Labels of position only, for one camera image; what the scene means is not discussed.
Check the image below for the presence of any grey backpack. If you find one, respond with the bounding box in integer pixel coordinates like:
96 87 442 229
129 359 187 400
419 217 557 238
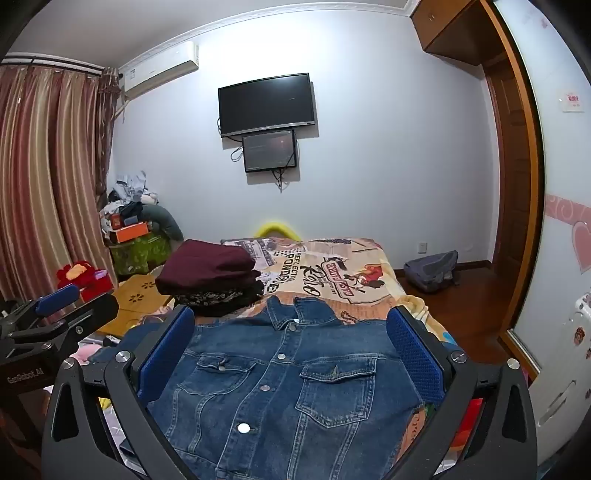
403 250 461 294

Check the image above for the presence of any green patterned box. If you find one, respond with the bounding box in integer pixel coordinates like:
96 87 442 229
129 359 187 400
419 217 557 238
111 235 174 278

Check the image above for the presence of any wooden door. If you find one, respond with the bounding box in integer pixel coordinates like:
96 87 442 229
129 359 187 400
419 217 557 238
480 0 546 384

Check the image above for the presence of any blue denim jacket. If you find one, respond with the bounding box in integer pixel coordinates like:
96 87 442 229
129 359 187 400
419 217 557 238
90 295 428 480

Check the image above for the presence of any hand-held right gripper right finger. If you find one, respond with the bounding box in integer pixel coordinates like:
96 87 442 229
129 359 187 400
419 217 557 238
385 305 539 480

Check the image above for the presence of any yellow plastic object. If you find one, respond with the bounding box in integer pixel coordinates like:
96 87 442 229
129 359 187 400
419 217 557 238
256 220 303 241

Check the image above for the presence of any colourful cloth pile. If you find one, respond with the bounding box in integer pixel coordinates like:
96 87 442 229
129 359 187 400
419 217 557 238
44 332 153 480

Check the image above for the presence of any printed blanket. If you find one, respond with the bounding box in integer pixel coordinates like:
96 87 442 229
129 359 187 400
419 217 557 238
221 237 458 480

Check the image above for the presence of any striped red curtain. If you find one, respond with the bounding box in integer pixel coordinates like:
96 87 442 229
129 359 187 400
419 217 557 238
0 65 122 305

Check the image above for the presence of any white air conditioner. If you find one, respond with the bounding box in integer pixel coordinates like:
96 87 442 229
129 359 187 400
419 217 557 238
121 41 200 100

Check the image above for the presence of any folded black patterned garment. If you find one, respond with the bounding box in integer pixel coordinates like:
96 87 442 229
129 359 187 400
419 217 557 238
173 279 265 318

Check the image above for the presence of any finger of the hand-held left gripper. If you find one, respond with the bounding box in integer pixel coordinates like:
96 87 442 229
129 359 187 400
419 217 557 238
9 294 120 348
0 284 81 333

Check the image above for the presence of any large black wall television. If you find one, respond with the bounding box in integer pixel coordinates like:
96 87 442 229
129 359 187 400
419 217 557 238
218 72 317 138

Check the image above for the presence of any folded maroon garment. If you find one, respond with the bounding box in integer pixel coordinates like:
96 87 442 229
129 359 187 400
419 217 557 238
154 239 262 296

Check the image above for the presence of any small black wall monitor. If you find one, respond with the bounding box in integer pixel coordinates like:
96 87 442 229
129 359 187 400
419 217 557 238
242 129 297 173

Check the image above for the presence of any white wardrobe door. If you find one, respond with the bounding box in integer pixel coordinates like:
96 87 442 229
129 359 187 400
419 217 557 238
496 0 591 370

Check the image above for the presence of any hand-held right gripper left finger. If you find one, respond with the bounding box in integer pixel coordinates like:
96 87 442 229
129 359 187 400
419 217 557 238
41 305 204 480

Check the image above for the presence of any white plastic appliance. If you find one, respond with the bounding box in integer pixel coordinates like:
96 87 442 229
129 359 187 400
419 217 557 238
526 288 591 467

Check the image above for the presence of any pile of mixed clutter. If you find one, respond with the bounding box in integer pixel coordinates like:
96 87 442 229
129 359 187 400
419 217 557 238
99 170 160 232

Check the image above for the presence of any low wooden table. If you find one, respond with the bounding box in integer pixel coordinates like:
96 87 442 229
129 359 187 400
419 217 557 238
97 274 174 340

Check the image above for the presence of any wooden overhead cabinet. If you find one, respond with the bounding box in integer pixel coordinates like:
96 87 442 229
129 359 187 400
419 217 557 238
410 0 497 57

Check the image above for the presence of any orange box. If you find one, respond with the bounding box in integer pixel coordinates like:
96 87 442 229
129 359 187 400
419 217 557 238
115 222 149 243

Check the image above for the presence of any red plush toy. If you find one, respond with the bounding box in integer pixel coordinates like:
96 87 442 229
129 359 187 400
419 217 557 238
56 261 114 303

